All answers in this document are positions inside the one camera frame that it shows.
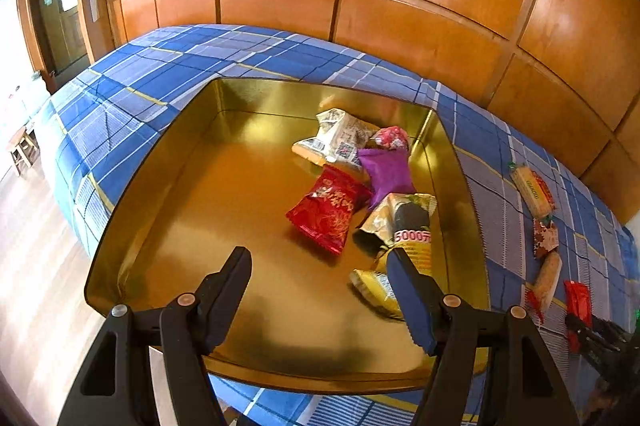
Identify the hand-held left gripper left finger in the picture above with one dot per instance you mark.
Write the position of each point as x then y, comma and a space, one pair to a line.
230, 301

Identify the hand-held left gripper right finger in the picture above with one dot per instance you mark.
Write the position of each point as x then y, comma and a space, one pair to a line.
410, 301

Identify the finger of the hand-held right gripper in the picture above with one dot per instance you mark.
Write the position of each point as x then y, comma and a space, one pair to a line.
582, 328
615, 331

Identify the large red snack packet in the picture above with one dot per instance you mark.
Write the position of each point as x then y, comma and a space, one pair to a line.
579, 301

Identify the beige rice bar packet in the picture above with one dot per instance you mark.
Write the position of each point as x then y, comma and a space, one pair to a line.
547, 276

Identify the gold black snack packet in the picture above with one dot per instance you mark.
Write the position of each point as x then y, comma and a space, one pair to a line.
410, 216

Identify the golden metal tray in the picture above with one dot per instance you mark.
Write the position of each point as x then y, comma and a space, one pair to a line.
240, 206

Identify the brown white candy packet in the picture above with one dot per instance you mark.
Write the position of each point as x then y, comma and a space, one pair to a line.
545, 238

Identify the small red gold-print packet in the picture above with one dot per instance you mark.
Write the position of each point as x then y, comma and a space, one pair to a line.
327, 211

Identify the purple snack packet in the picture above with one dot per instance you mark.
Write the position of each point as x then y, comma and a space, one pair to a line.
385, 173

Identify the slim red snack packet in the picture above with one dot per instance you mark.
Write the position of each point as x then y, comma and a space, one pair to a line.
545, 191

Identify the yellow cracker packet green ends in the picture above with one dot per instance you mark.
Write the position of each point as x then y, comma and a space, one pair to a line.
530, 191

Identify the pink red patterned candy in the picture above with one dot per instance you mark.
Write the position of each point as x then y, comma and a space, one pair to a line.
390, 138

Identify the white clear snack packet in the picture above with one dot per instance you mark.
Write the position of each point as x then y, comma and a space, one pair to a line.
340, 135

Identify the blue plaid bed sheet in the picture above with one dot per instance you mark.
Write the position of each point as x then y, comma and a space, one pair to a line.
150, 105

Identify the wooden stool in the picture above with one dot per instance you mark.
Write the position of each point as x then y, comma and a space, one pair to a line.
22, 145

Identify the wooden wardrobe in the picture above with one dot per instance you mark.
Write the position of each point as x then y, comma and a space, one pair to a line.
400, 30

